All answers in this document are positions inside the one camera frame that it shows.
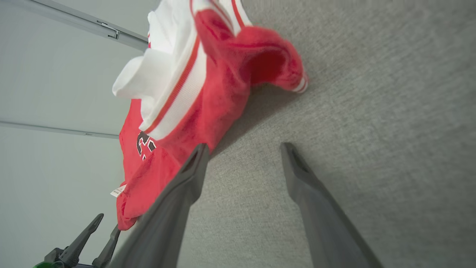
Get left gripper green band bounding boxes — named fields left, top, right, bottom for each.
left=33, top=213, right=121, bottom=268

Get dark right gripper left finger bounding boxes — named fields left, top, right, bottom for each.
left=110, top=143, right=211, bottom=268

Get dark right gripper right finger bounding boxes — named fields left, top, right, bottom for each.
left=280, top=142, right=384, bottom=268

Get red white Bulls jersey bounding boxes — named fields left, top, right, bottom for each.
left=112, top=0, right=309, bottom=231

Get grey fabric sofa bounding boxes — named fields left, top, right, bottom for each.
left=177, top=0, right=476, bottom=268

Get silver metal bracket plate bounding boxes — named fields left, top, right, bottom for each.
left=96, top=20, right=121, bottom=39

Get thin grey metal frame post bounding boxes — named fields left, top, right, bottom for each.
left=0, top=0, right=149, bottom=51

